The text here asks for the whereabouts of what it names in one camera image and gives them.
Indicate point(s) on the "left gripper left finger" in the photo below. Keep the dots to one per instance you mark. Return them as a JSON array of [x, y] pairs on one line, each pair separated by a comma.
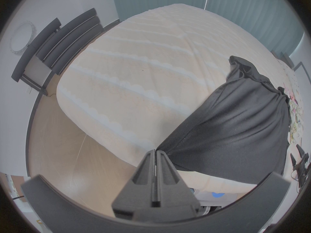
[[138, 190]]

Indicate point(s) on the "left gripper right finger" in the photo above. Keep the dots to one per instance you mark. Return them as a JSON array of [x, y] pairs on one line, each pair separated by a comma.
[[175, 190]]

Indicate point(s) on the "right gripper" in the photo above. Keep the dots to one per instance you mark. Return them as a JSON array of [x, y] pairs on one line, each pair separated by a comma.
[[301, 166]]

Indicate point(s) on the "black T-shirt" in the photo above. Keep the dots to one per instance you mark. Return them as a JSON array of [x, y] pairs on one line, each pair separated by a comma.
[[238, 130]]

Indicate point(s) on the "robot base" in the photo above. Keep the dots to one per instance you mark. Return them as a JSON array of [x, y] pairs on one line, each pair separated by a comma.
[[209, 200]]

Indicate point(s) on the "bed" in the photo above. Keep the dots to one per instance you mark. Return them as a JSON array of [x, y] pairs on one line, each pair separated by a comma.
[[136, 76]]

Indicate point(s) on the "white printed garment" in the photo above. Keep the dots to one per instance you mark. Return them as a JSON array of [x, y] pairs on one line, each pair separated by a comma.
[[295, 122]]

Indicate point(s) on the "grey bedside table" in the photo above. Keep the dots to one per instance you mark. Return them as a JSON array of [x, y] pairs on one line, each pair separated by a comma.
[[283, 58]]

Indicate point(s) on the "round white mirror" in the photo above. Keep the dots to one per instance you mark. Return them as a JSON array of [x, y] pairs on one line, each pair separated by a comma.
[[23, 36]]

